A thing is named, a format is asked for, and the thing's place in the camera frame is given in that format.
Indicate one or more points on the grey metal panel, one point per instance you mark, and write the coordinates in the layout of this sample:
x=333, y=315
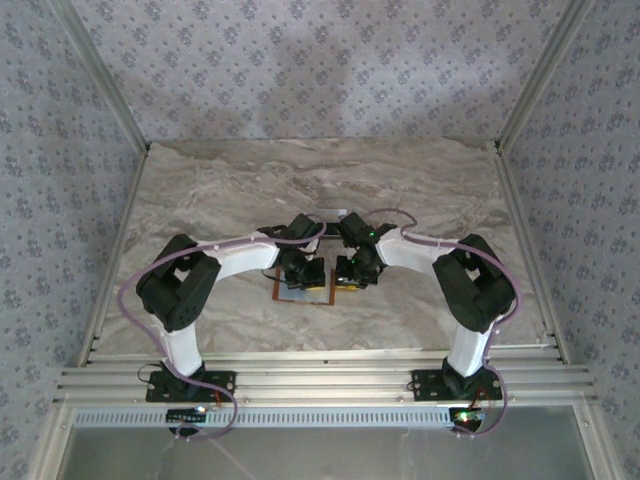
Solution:
x=325, y=455

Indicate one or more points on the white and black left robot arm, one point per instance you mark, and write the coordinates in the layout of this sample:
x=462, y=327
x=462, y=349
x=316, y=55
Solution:
x=240, y=255

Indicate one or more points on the aluminium frame post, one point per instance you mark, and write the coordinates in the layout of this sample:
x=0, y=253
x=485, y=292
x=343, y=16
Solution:
x=105, y=85
x=535, y=85

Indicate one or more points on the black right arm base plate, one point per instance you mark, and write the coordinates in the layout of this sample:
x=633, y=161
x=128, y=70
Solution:
x=425, y=382

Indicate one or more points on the aluminium rail beam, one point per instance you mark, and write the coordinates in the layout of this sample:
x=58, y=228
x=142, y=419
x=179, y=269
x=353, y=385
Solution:
x=325, y=375

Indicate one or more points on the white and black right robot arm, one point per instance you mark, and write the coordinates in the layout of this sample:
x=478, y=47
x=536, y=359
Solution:
x=405, y=250

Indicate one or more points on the brown leather card holder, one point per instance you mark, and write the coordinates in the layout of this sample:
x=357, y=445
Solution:
x=300, y=297

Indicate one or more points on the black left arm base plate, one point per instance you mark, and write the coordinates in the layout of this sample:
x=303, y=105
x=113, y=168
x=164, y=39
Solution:
x=220, y=382

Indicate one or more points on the aluminium right frame post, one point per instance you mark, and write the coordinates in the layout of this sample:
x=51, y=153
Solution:
x=535, y=85

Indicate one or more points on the aluminium left frame post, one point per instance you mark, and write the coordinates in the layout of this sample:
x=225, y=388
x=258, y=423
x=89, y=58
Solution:
x=105, y=85

